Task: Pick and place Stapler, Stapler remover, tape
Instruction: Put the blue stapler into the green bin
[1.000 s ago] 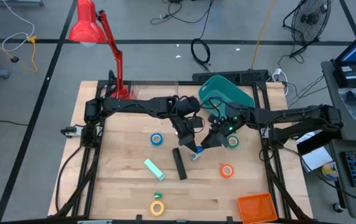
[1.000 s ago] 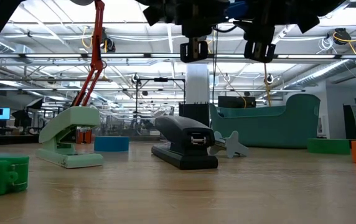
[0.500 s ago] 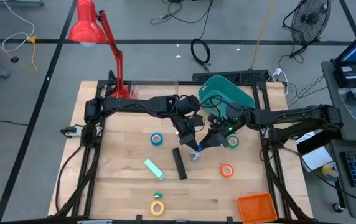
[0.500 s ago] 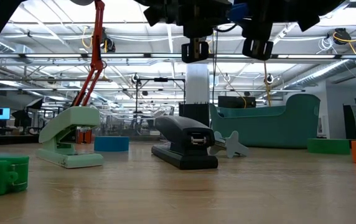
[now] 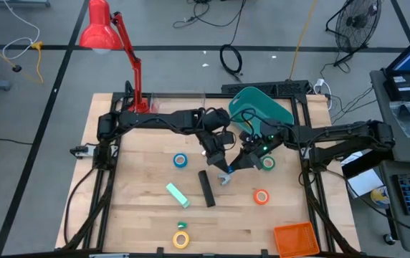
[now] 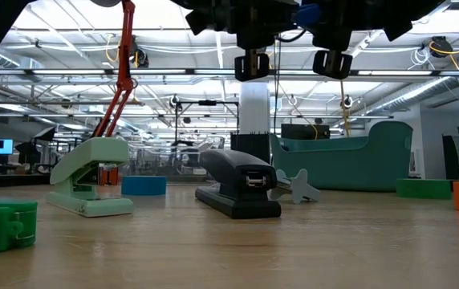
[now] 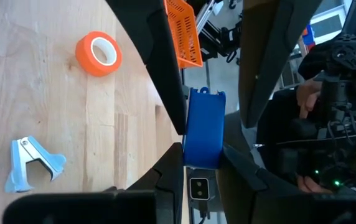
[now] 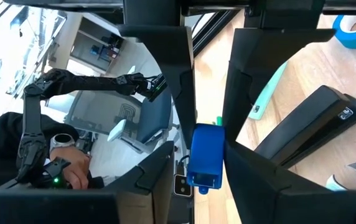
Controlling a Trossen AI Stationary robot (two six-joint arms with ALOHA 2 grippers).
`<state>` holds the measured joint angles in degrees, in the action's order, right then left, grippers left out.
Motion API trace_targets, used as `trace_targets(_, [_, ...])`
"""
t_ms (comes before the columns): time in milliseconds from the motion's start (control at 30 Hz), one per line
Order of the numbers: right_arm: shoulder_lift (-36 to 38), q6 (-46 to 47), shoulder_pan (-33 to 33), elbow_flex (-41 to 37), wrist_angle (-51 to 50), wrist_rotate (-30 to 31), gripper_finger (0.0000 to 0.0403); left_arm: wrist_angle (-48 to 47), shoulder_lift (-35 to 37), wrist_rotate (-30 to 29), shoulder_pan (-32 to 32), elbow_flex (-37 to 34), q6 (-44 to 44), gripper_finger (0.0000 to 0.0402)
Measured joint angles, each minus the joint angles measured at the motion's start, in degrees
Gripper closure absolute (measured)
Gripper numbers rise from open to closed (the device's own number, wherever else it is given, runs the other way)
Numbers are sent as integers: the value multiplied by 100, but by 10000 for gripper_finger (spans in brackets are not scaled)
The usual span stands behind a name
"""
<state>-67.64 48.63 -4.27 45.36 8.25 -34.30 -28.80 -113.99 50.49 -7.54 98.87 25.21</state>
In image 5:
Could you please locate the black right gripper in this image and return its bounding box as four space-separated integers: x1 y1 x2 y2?
229 123 285 173

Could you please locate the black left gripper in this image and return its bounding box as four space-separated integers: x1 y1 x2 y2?
199 128 237 175

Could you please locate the grey staple remover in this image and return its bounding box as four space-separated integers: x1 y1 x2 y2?
217 172 233 186

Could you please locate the green tape roll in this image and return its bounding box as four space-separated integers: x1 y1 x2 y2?
261 156 276 172

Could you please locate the black stapler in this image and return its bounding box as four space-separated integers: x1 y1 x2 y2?
197 169 216 208

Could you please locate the orange tape roll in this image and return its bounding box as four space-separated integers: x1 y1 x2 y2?
253 188 270 206

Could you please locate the blue tape roll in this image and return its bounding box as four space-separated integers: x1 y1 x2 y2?
173 153 189 168

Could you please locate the mint green stapler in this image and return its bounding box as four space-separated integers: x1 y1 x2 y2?
165 182 191 209

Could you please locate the teal plastic bin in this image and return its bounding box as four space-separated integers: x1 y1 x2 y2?
228 87 295 139

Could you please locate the yellow tape roll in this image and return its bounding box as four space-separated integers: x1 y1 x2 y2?
172 231 190 249

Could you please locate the clear plastic container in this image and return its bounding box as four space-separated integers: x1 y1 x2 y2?
150 92 206 114

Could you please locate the black power strip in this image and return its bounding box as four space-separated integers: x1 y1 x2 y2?
221 80 312 97

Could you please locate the orange mesh basket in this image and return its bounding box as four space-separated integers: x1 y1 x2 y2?
273 221 320 258

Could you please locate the white power adapter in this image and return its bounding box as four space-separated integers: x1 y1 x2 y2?
313 77 326 95

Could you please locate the white paper sheet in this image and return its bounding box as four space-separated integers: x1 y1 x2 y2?
340 150 385 199

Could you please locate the yellow blue round object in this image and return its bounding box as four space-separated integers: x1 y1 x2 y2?
370 185 391 208

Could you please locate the grey desk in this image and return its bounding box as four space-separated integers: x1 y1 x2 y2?
369 67 410 254

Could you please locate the small black box device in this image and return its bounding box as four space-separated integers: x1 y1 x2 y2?
383 74 410 102

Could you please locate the red desk lamp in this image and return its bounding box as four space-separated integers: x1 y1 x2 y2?
79 0 155 115

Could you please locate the black floor fan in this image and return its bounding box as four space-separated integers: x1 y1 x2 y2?
325 0 383 68

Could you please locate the coiled black cable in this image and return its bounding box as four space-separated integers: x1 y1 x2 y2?
219 44 244 82

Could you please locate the black metal frame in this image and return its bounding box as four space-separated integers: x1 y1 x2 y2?
61 80 356 258

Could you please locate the yellow hanging cable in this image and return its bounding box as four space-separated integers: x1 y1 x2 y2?
289 0 319 80

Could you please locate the yellow floor cord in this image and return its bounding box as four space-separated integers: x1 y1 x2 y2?
31 41 44 84

